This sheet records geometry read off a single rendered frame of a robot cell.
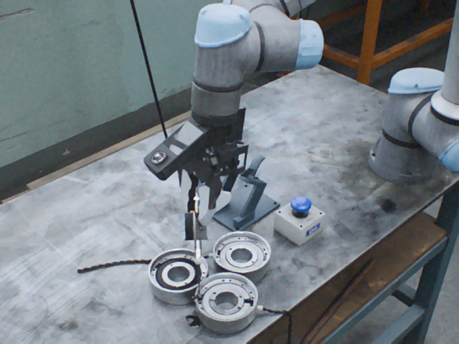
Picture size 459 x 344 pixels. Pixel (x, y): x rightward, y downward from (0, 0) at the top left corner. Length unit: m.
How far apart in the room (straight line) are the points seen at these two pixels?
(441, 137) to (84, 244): 0.71
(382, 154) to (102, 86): 1.71
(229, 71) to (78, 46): 1.83
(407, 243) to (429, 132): 0.45
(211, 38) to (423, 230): 0.96
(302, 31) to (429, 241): 0.85
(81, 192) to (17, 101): 1.33
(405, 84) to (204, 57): 0.52
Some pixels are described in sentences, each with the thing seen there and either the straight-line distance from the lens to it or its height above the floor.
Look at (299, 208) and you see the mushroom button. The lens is 1.11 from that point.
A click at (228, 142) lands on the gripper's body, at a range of 0.93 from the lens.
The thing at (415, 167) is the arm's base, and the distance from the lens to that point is 1.32.
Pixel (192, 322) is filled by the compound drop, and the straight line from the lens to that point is 1.00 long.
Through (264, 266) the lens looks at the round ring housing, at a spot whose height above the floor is 0.84.
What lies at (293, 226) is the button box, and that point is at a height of 0.84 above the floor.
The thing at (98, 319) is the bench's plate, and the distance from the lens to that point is 1.03.
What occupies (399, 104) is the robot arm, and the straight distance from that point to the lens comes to 1.25.
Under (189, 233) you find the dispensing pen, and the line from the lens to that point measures 0.98.
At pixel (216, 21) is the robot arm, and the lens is 0.82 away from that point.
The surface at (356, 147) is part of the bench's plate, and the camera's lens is 1.42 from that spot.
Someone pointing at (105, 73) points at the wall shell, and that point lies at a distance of 2.75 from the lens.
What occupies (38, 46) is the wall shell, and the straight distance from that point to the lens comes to 2.54.
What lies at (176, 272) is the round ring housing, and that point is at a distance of 1.07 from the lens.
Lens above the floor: 1.58
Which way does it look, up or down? 37 degrees down
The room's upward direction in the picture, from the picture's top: straight up
